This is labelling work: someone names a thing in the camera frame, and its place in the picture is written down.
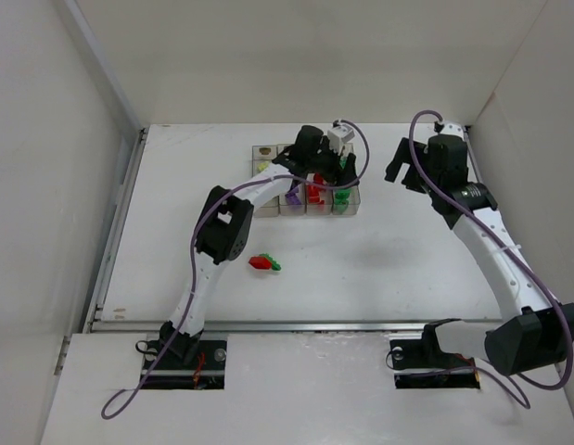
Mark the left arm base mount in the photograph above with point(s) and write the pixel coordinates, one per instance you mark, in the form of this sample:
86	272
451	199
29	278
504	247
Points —
210	355

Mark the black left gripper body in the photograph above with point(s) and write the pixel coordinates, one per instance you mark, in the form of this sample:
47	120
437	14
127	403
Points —
330	162

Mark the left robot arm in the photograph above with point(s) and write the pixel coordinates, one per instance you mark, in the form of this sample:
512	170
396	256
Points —
223	226

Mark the yellow lego brick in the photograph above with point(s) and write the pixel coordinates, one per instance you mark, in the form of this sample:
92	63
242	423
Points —
263	165

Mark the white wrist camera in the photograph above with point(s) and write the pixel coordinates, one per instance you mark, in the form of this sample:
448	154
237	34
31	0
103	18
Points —
450	128
339	135

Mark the purple lego block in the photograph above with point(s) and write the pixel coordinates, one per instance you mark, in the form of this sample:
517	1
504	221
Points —
292	197

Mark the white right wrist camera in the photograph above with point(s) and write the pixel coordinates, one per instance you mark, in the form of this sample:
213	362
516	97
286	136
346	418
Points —
450	128

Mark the red square lego brick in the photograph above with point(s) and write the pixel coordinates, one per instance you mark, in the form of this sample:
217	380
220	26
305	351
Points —
318	179

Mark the aluminium front rail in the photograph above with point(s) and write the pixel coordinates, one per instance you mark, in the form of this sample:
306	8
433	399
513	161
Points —
261	326

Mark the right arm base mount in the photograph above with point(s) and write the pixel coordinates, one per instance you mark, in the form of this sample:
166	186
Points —
417	353

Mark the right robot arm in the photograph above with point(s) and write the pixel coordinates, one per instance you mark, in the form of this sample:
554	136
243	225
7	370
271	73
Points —
537	330

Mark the red lego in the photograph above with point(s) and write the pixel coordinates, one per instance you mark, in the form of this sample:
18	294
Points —
315	195

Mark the tall red lego brick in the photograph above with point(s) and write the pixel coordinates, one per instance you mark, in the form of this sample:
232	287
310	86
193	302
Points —
260	263

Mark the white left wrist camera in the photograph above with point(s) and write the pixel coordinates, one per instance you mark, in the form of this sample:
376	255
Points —
339	135

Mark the green lego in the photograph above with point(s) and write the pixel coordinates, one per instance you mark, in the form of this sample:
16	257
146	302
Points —
341	207
342	194
274	265

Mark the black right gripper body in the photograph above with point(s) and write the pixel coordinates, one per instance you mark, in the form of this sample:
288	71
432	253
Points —
412	172

